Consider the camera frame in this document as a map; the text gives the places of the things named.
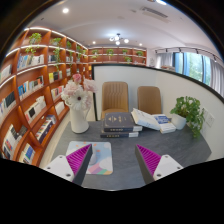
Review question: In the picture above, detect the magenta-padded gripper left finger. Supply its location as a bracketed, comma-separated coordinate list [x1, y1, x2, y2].
[43, 144, 94, 187]

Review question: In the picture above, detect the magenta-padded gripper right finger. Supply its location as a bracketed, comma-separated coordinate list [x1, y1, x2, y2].
[134, 144, 184, 186]

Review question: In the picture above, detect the pastel patterned mouse pad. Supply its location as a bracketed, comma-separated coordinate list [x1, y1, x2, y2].
[65, 140, 114, 176]

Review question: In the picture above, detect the blue-cover white book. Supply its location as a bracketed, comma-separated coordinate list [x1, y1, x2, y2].
[151, 113, 177, 135]

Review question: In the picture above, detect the green plant in white pot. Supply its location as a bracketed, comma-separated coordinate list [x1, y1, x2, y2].
[169, 95, 206, 138]

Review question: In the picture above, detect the white vase with pink flowers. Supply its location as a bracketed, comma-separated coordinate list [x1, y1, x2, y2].
[60, 73, 98, 135]

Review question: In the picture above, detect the thick white book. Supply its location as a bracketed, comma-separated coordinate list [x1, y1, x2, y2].
[130, 107, 162, 132]

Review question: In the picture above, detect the tan upholstered chair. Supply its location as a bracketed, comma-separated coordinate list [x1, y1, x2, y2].
[136, 85, 163, 116]
[100, 81, 130, 120]

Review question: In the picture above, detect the orange wooden shelf unit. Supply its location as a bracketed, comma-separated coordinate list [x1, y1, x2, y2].
[0, 26, 148, 168]

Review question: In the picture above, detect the window with curtains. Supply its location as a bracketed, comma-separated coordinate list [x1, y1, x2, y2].
[154, 46, 224, 98]

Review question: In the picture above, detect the ceiling lamp with round bulbs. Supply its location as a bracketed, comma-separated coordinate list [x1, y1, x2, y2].
[108, 32, 130, 47]

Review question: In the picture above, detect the ceiling air vent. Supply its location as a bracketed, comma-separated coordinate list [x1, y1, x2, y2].
[139, 5, 169, 24]

